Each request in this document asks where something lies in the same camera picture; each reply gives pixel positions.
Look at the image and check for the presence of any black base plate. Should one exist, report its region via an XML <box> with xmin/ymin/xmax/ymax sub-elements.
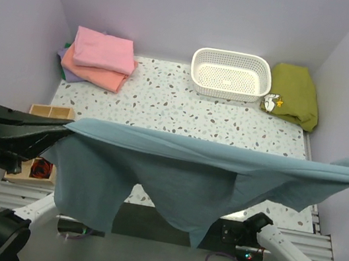
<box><xmin>57</xmin><ymin>203</ymin><xmax>266</xmax><ymax>261</ymax></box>

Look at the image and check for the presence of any blue t shirt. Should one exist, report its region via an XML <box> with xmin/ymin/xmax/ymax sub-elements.
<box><xmin>44</xmin><ymin>118</ymin><xmax>349</xmax><ymax>246</ymax></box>

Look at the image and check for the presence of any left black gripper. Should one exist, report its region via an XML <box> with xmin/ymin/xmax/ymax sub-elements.
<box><xmin>0</xmin><ymin>90</ymin><xmax>80</xmax><ymax>186</ymax></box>

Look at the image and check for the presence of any green folded t shirt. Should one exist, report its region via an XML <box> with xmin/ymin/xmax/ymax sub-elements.
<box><xmin>60</xmin><ymin>43</ymin><xmax>71</xmax><ymax>80</ymax></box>

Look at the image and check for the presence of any white plastic basket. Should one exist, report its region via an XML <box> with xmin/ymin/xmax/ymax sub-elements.
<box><xmin>190</xmin><ymin>48</ymin><xmax>272</xmax><ymax>102</ymax></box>

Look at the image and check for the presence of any wooden compartment tray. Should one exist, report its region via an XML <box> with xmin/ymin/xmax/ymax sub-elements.
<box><xmin>4</xmin><ymin>104</ymin><xmax>75</xmax><ymax>186</ymax></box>

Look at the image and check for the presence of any olive green t shirt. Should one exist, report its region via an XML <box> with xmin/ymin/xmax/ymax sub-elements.
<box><xmin>260</xmin><ymin>63</ymin><xmax>319</xmax><ymax>132</ymax></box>

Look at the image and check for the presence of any salmon folded t shirt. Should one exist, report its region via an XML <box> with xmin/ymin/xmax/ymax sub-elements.
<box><xmin>61</xmin><ymin>44</ymin><xmax>129</xmax><ymax>93</ymax></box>

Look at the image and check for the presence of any orange coiled cable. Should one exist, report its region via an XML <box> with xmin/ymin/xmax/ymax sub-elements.
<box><xmin>29</xmin><ymin>157</ymin><xmax>56</xmax><ymax>182</ymax></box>

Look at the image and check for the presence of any lilac folded t shirt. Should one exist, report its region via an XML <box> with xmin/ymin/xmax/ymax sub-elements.
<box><xmin>57</xmin><ymin>48</ymin><xmax>84</xmax><ymax>83</ymax></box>

